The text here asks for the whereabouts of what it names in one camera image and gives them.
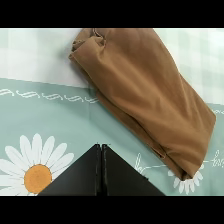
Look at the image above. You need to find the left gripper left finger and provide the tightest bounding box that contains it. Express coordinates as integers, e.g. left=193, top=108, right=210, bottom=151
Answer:
left=37, top=143, right=102, bottom=197

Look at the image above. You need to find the brown T-shirt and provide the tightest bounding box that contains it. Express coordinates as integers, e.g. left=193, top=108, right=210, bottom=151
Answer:
left=68, top=28, right=217, bottom=181

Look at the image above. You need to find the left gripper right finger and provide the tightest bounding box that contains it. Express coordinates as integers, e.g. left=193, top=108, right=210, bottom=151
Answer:
left=101, top=143, right=166, bottom=197

